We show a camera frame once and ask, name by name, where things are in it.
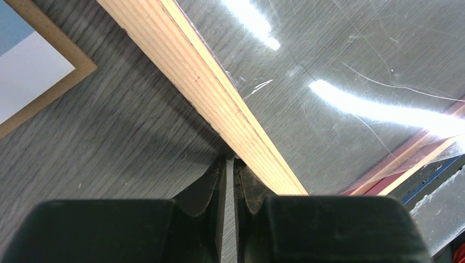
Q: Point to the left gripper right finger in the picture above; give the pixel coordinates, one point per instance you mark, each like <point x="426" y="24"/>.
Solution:
<point x="273" y="228"/>

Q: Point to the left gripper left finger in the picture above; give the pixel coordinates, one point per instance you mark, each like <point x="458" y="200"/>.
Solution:
<point x="185" y="228"/>

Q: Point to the clear acrylic sheet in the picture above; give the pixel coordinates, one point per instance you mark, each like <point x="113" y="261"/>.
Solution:
<point x="348" y="91"/>

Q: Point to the pink wooden picture frame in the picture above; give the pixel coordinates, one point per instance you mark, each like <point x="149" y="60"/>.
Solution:
<point x="166" y="35"/>

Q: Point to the landscape photo print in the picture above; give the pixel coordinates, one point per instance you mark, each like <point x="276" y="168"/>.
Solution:
<point x="30" y="65"/>

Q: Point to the brown frame backing board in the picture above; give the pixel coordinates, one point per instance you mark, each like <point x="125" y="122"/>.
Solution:
<point x="84" y="66"/>

